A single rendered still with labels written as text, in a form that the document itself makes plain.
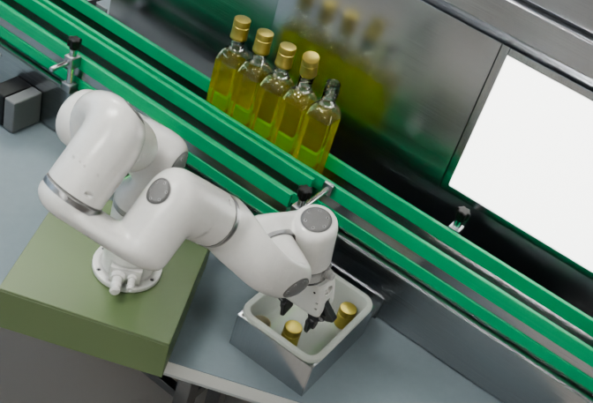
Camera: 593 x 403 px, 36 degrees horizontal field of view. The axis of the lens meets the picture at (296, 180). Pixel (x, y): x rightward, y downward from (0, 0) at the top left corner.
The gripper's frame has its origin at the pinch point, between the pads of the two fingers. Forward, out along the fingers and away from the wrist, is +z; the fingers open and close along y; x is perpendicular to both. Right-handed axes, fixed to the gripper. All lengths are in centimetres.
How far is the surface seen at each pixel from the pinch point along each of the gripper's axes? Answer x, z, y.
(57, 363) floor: 9, 86, 66
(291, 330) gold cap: 2.1, 3.2, -0.2
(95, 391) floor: 8, 86, 52
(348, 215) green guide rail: -23.8, -0.7, 5.7
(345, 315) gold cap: -9.0, 6.7, -5.2
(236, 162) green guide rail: -15.5, -7.0, 27.6
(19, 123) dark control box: -4, 9, 78
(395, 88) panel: -44.6, -16.8, 11.2
